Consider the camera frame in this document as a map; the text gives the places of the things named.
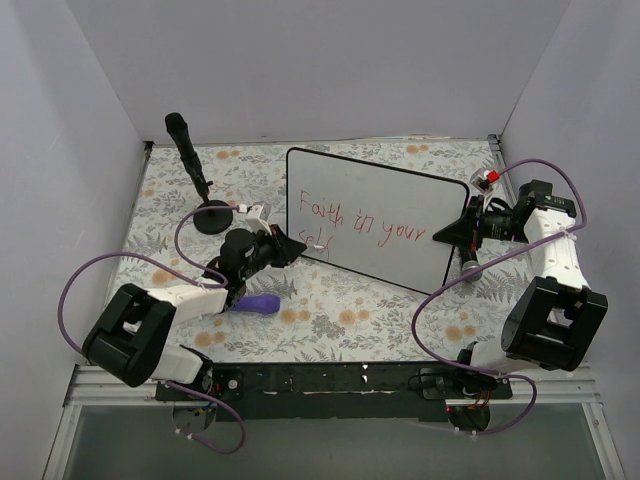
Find floral patterned table mat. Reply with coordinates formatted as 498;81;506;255
108;139;532;362

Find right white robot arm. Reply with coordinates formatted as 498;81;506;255
419;180;608;398

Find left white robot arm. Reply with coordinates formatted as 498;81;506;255
81;225;307;400

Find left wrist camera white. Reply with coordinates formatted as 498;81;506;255
238;202;271;235

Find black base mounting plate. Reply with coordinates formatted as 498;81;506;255
154;362;514;426

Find black microphone on stand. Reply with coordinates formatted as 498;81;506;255
165;112;209;202

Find black silver microphone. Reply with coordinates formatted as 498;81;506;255
459;248;483;283

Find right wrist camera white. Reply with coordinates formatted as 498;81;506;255
470;168;500;195

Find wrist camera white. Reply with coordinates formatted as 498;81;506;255
470;168;500;195
238;202;271;235

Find purple foam microphone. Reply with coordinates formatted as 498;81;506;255
232;294;281;315

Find black round microphone stand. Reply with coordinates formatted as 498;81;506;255
194;180;233;235

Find white whiteboard black frame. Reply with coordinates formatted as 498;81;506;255
286;147;469;294

